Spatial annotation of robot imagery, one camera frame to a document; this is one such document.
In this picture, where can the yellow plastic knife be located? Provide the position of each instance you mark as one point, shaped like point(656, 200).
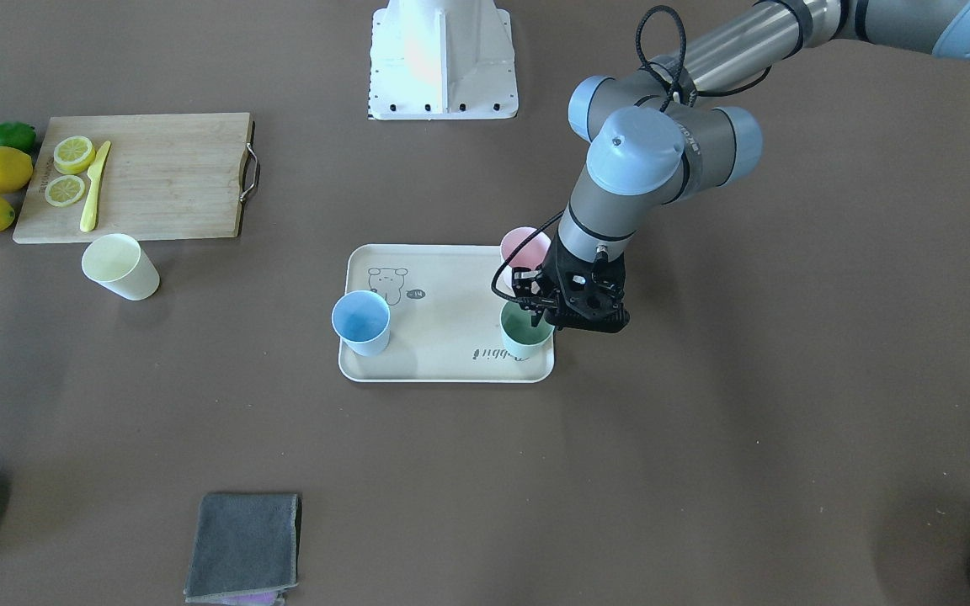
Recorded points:
point(95, 174)

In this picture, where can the lemon slice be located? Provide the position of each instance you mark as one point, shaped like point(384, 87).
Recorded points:
point(65, 190)
point(73, 155)

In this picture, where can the cream rabbit tray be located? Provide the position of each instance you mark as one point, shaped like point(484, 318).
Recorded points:
point(445, 317)

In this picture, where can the bamboo cutting board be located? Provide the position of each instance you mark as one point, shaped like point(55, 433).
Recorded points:
point(168, 176)

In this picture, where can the grey folded cloth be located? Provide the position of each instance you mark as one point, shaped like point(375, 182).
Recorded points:
point(245, 549)

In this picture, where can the pink plastic cup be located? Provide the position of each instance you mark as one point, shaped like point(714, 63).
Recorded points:
point(531, 256)

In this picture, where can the cream yellow plastic cup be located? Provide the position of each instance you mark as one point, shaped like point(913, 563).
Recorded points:
point(118, 263)

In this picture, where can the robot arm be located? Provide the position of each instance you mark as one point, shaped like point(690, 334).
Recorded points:
point(650, 145)

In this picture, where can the blue plastic cup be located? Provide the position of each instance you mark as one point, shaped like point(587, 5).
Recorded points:
point(362, 320)

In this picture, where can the green plastic cup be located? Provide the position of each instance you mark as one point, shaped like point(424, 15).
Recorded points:
point(519, 339)

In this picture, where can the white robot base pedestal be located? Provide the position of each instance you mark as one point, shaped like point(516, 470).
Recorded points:
point(442, 60)

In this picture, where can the green lime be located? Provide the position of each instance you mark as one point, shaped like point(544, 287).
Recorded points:
point(18, 135)

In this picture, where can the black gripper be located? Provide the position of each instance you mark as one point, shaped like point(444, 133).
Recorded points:
point(527, 289)

